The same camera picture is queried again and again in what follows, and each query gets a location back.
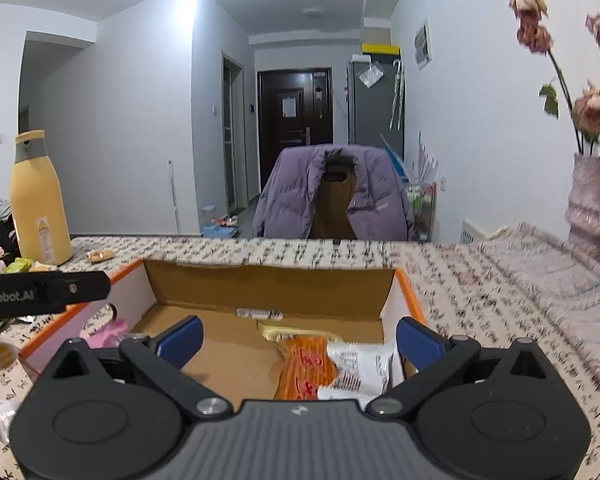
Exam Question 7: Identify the large pink snack packet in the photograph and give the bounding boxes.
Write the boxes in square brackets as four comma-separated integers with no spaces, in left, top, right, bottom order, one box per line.
[82,316,131,351]

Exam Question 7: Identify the pink textured vase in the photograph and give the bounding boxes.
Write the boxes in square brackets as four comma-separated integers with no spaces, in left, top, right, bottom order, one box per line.
[566,152,600,266]

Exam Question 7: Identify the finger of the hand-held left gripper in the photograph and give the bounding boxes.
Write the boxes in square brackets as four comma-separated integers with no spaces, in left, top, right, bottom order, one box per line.
[40,271,112,313]

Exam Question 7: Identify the cluttered small shelf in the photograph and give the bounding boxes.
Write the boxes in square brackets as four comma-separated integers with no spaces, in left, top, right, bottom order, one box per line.
[405,180,438,243]

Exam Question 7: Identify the clear plastic bag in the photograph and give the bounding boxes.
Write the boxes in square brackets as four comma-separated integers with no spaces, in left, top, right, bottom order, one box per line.
[358,61,383,86]

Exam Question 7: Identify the dark entrance door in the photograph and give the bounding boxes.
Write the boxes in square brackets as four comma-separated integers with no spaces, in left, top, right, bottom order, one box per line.
[257,66,334,196]

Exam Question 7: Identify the folded pink grey quilt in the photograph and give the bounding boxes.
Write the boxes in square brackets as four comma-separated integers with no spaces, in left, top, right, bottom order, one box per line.
[460,221,600,376]

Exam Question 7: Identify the long orange snack packet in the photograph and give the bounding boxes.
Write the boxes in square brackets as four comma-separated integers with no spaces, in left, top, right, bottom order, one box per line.
[257,321,342,402]

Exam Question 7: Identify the blue folded rack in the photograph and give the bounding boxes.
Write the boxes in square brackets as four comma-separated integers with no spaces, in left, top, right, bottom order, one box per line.
[380,135,407,181]

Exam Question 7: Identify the purple puffer jacket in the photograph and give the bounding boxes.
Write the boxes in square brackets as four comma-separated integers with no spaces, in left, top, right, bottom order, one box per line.
[252,144,416,241]

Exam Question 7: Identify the pink paper fan decoration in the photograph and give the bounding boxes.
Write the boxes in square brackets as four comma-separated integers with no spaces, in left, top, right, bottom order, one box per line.
[412,130,438,181]

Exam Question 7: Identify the wooden chair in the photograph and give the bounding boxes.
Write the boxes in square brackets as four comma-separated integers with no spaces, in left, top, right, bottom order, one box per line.
[310,152,359,241]

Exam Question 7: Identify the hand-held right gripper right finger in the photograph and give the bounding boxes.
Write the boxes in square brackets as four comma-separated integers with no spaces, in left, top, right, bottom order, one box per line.
[367,316,563,420]

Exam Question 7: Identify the white radiator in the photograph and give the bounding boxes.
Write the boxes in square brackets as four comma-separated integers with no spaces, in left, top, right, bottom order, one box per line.
[462,220,501,246]

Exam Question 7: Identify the interior glass door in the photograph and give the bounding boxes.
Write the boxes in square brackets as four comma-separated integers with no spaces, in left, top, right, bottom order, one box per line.
[222,51,246,211]

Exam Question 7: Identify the white folded umbrella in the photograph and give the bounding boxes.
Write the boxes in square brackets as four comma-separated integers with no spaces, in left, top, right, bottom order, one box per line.
[389,59,406,131]

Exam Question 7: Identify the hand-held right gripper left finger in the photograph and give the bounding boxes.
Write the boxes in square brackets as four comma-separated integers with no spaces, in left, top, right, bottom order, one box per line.
[37,316,232,420]

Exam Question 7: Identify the dried pink roses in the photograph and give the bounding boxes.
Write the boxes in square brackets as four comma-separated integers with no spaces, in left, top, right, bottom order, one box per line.
[509,0,600,166]

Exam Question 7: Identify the white labelled snack packet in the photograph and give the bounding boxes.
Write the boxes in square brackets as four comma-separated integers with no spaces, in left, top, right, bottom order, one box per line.
[317,340,396,406]

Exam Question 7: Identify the yellow bottle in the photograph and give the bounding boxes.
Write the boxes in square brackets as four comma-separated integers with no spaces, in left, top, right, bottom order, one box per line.
[9,130,73,266]

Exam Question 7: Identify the orange red cardboard box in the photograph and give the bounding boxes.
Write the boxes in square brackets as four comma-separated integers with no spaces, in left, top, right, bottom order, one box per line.
[19,257,428,402]

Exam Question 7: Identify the grey refrigerator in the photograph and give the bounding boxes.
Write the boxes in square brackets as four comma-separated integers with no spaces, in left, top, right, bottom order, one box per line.
[347,57,406,161]

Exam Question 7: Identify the white mop handle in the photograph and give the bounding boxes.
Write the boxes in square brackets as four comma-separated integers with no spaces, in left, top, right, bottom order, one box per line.
[169,160,181,235]

